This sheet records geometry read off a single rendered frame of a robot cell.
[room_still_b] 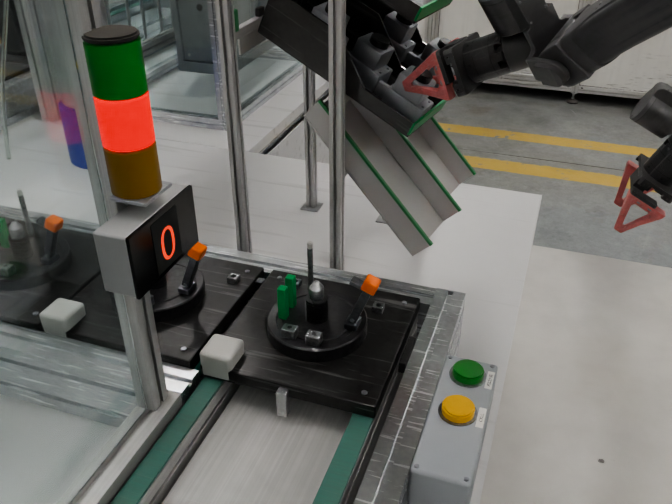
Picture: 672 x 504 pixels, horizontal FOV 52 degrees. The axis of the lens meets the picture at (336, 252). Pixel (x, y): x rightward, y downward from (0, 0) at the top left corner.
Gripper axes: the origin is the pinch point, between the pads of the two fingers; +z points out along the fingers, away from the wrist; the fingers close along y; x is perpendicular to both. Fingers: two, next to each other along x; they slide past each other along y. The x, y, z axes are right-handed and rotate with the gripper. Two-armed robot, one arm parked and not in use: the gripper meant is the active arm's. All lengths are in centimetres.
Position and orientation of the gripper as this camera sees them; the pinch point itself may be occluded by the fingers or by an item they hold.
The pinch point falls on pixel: (415, 80)
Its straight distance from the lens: 103.7
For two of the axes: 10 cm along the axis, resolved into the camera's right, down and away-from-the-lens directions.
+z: -7.9, 1.2, 6.1
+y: -5.0, 4.6, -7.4
